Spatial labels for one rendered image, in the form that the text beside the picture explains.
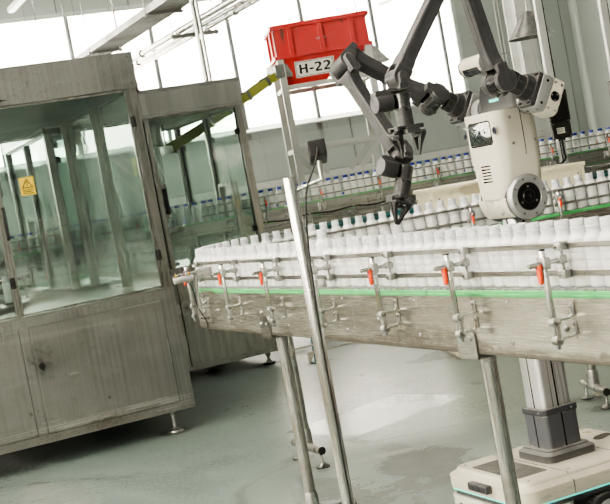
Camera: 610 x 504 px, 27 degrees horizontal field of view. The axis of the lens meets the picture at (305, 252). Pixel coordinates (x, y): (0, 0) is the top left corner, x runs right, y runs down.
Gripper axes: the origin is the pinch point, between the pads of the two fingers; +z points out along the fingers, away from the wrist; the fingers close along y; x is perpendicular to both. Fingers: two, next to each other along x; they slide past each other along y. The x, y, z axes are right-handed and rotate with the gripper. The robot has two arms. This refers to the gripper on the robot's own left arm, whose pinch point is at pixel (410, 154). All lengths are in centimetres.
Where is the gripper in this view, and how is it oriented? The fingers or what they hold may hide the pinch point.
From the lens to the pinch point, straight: 402.9
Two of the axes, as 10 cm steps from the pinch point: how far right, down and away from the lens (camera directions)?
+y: 9.0, -1.8, 4.0
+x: -4.0, 0.3, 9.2
